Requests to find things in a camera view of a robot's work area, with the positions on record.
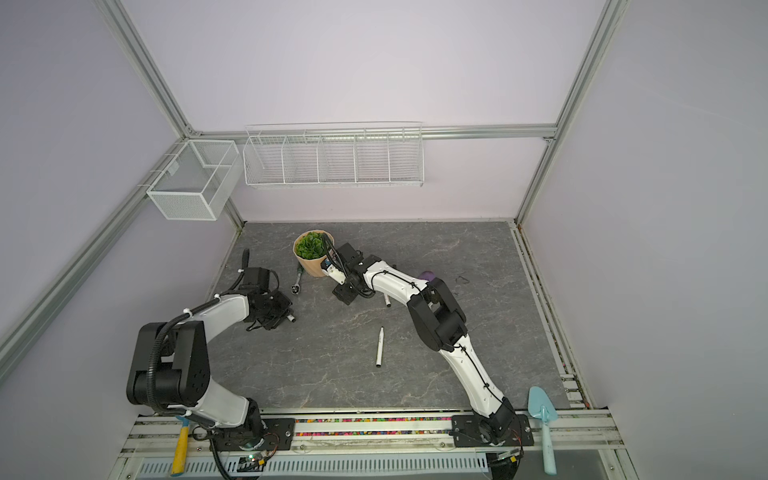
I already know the potted green plant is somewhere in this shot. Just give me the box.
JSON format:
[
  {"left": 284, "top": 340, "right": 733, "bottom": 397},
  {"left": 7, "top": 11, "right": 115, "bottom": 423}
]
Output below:
[{"left": 293, "top": 230, "right": 335, "bottom": 278}]

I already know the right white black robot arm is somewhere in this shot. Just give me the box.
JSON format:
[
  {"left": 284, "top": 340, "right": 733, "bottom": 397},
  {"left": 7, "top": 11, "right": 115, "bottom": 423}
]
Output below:
[{"left": 321, "top": 243, "right": 526, "bottom": 447}]

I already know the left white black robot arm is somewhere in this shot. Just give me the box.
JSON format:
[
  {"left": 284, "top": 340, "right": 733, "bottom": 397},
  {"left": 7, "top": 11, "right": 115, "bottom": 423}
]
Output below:
[{"left": 126, "top": 267, "right": 295, "bottom": 452}]

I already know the silver wrench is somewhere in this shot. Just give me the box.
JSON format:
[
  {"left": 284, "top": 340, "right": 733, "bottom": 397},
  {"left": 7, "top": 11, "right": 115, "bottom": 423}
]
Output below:
[{"left": 291, "top": 264, "right": 304, "bottom": 295}]

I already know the white mesh box basket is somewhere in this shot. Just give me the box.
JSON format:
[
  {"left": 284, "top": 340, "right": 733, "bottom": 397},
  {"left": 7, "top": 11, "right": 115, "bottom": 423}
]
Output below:
[{"left": 147, "top": 140, "right": 244, "bottom": 221}]

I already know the teal garden trowel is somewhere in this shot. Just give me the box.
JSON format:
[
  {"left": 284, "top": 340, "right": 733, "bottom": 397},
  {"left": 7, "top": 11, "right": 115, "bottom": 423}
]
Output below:
[{"left": 528, "top": 386, "right": 558, "bottom": 476}]

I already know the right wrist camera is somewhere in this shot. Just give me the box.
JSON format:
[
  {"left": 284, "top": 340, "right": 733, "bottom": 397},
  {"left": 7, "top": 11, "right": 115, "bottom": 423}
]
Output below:
[{"left": 320, "top": 258, "right": 346, "bottom": 285}]

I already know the white wire shelf basket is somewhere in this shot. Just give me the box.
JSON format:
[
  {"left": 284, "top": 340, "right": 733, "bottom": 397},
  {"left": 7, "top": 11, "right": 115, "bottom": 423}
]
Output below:
[{"left": 243, "top": 122, "right": 425, "bottom": 188}]

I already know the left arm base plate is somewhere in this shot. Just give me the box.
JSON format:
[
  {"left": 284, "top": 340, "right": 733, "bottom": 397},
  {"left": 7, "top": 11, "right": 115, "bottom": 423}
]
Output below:
[{"left": 212, "top": 417, "right": 296, "bottom": 453}]

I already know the white perforated cable tray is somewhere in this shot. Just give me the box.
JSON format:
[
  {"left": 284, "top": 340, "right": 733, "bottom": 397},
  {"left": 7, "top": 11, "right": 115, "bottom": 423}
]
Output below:
[{"left": 126, "top": 452, "right": 491, "bottom": 479}]

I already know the yellow handled blue tool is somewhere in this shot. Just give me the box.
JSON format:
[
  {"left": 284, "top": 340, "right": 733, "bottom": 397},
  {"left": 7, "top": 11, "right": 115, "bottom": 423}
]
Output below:
[{"left": 170, "top": 416, "right": 190, "bottom": 478}]

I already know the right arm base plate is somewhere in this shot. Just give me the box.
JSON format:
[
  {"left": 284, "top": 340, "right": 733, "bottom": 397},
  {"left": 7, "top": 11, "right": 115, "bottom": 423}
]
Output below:
[{"left": 449, "top": 414, "right": 534, "bottom": 447}]

